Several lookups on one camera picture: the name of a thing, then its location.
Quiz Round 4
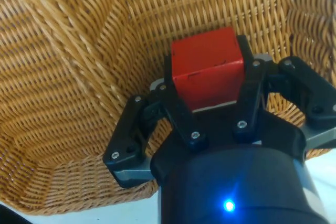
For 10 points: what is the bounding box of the wicker basket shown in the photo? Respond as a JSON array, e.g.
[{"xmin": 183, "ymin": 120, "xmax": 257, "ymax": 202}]
[{"xmin": 0, "ymin": 0, "xmax": 336, "ymax": 216}]

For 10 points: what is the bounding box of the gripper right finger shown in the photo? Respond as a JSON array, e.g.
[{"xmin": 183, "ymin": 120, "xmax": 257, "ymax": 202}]
[{"xmin": 232, "ymin": 35, "xmax": 336, "ymax": 151}]

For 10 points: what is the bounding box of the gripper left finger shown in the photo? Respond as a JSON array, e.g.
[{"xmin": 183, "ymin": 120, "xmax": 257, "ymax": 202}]
[{"xmin": 102, "ymin": 55, "xmax": 210, "ymax": 188}]

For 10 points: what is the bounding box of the red cube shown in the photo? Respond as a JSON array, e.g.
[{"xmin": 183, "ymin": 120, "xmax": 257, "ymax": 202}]
[{"xmin": 170, "ymin": 26, "xmax": 245, "ymax": 111}]

